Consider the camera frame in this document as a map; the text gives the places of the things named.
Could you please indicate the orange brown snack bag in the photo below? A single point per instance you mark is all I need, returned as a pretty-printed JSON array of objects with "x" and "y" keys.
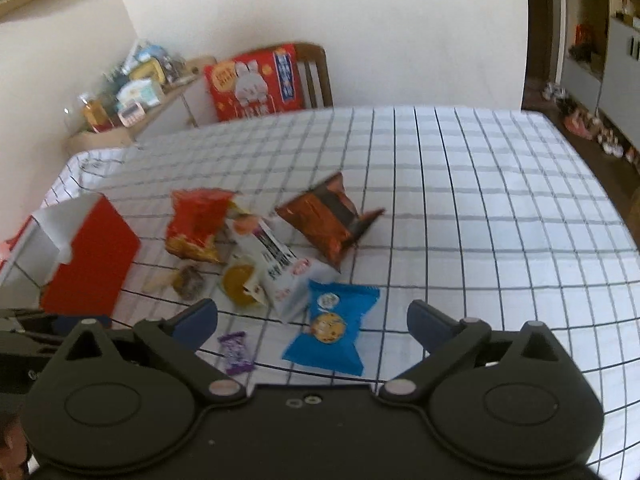
[{"x": 320, "y": 220}]

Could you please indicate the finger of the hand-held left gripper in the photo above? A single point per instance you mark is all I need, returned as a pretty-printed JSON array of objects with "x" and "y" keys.
[{"x": 25, "y": 332}]

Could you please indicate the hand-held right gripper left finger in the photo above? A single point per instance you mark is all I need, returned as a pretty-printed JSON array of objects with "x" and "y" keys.
[{"x": 197, "y": 317}]

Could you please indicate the round yellow pastry packet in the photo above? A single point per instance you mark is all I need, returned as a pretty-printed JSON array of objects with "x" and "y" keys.
[{"x": 237, "y": 282}]

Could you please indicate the white pink timer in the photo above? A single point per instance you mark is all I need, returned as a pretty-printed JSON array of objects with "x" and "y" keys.
[{"x": 131, "y": 112}]

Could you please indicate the yellow triangular snack packet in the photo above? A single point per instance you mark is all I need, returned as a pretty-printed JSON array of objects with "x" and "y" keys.
[{"x": 240, "y": 208}]

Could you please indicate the small orange candy packet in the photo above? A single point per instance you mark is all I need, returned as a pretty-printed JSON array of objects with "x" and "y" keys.
[{"x": 245, "y": 225}]

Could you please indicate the dark door frame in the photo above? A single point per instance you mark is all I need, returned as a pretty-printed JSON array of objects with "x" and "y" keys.
[{"x": 542, "y": 35}]

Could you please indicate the yellow bottle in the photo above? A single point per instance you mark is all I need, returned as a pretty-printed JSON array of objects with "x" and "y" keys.
[{"x": 95, "y": 112}]

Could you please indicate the grey cabinet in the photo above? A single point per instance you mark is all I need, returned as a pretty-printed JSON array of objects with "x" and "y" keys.
[{"x": 620, "y": 70}]

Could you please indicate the red bunny gift bag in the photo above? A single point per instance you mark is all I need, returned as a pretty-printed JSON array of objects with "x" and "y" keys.
[{"x": 250, "y": 85}]

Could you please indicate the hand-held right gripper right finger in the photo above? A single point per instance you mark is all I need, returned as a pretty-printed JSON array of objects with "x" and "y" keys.
[{"x": 430, "y": 322}]

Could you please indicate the white checked tablecloth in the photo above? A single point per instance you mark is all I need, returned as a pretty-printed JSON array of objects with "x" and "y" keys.
[{"x": 475, "y": 210}]

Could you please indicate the white snack packet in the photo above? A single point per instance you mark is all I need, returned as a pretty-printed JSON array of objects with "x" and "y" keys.
[{"x": 277, "y": 265}]

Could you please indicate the row of shoes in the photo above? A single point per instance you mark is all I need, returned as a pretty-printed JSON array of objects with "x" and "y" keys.
[{"x": 580, "y": 120}]

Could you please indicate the blue cookie packet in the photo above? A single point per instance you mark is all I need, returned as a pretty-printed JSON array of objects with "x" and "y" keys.
[{"x": 345, "y": 310}]

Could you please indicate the wooden side cabinet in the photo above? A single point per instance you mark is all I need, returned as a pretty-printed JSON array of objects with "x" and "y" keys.
[{"x": 160, "y": 115}]

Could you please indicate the brown cookie clear wrapper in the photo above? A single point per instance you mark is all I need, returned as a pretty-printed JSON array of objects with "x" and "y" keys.
[{"x": 187, "y": 281}]

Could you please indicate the wooden chair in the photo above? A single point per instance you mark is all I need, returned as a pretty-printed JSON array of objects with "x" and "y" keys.
[{"x": 317, "y": 75}]

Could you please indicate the pale green tissue box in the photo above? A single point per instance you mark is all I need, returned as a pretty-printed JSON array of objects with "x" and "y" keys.
[{"x": 140, "y": 92}]

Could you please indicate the red snack bag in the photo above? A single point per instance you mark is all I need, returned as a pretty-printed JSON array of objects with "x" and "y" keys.
[{"x": 192, "y": 220}]

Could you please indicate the purple candy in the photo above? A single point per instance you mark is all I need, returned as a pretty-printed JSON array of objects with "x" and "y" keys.
[{"x": 234, "y": 352}]

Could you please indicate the red cardboard box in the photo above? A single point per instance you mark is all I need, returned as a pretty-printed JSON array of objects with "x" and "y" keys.
[{"x": 95, "y": 265}]

